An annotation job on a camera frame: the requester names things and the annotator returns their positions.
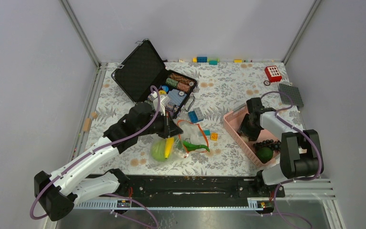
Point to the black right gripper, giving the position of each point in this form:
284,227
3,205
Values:
252,135

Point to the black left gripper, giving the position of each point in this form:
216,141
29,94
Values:
170,128

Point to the yellow toy banana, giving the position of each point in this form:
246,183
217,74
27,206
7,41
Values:
168,147

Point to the green toy chili pepper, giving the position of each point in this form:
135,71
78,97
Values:
189,147

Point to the clear zip bag orange zipper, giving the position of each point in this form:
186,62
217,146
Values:
192,133

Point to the green toy cabbage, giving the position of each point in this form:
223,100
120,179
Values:
157,151

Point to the dark toy grape bunch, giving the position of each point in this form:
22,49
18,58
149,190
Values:
274,145

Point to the dark green toy avocado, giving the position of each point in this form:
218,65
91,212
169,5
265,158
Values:
264,154

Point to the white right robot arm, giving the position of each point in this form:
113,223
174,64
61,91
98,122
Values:
300,157

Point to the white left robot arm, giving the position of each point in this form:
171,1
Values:
58,192

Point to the pink plastic basket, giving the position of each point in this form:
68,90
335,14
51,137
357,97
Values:
273,128

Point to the blue toy brick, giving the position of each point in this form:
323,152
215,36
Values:
193,117

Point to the grey toy brick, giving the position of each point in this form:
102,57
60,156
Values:
198,114

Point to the blue playing card deck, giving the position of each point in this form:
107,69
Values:
177,97

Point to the floral tablecloth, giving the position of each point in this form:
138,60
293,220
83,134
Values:
221,88

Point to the yellow toy brick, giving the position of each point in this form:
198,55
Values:
214,136

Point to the grey studded baseplate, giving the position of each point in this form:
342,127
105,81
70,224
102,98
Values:
290,95

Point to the red toy block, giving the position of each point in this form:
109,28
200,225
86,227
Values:
273,74

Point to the black poker chip case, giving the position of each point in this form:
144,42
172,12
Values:
144,68

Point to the wooden block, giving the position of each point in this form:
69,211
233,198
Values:
87,124

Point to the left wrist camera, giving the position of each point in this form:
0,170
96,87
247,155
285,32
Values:
162,101

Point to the blue brick at wall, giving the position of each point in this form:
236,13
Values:
201,59

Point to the teal brick at wall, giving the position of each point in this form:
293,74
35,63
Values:
213,62

